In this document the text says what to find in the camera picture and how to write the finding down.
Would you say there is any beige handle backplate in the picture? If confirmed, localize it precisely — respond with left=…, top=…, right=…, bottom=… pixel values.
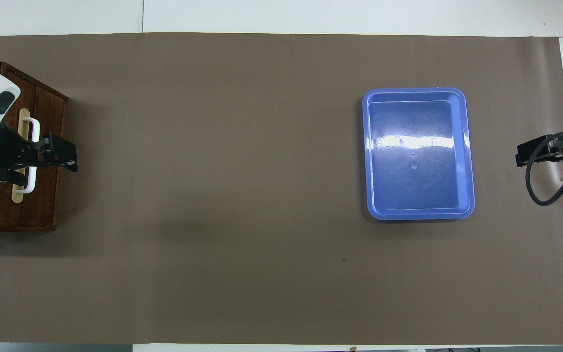
left=12, top=109, right=35, bottom=203

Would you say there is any dark wooden drawer cabinet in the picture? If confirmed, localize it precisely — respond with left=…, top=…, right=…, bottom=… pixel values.
left=0, top=61, right=70, bottom=233

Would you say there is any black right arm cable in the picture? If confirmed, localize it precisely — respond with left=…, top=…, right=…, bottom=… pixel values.
left=525, top=129, right=563, bottom=206

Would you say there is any blue plastic tray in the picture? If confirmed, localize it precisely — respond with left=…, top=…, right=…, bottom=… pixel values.
left=362, top=88, right=476, bottom=221

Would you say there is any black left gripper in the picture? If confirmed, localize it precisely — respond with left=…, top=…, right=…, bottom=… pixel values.
left=0, top=122, right=78, bottom=186

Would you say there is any brown table mat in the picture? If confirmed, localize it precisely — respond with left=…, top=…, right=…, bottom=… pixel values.
left=0, top=32, right=563, bottom=345

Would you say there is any white drawer handle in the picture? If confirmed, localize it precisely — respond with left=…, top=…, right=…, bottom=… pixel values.
left=15, top=117, right=41, bottom=195

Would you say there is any wooden drawer with dark front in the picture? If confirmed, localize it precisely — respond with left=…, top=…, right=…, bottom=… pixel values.
left=0, top=67, right=36, bottom=230

